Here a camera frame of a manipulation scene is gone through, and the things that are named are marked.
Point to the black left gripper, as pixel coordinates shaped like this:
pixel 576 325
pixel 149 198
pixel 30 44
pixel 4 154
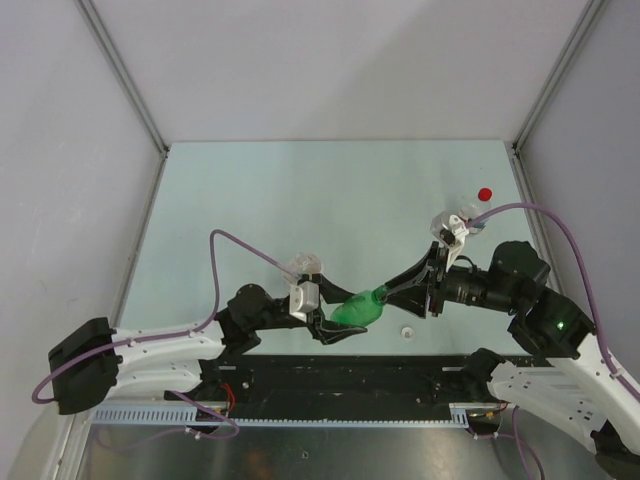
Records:
pixel 326 331

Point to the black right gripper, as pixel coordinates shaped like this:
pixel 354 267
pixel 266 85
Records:
pixel 413 300

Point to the green plastic bottle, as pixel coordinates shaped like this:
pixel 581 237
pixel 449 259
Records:
pixel 360 310

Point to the clear bottle with orange label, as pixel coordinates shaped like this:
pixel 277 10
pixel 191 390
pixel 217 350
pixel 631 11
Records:
pixel 302 263

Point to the clear bottle with red label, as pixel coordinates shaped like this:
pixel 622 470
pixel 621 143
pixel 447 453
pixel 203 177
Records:
pixel 473 209

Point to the red bottle cap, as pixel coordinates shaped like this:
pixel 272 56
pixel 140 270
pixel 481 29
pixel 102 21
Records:
pixel 485 194

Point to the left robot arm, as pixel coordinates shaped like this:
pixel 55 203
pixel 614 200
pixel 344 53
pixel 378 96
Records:
pixel 97 362

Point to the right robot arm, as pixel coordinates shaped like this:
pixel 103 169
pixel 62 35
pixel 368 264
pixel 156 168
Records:
pixel 547 325

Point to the white bottle cap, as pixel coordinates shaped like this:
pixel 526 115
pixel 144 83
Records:
pixel 407 333

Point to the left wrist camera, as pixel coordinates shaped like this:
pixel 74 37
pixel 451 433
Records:
pixel 304 299

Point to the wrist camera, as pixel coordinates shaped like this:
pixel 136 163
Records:
pixel 304 299
pixel 451 231

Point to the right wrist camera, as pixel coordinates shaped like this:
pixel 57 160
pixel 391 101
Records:
pixel 451 231

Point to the grey slotted cable duct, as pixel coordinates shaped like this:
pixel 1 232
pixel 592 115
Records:
pixel 176 414

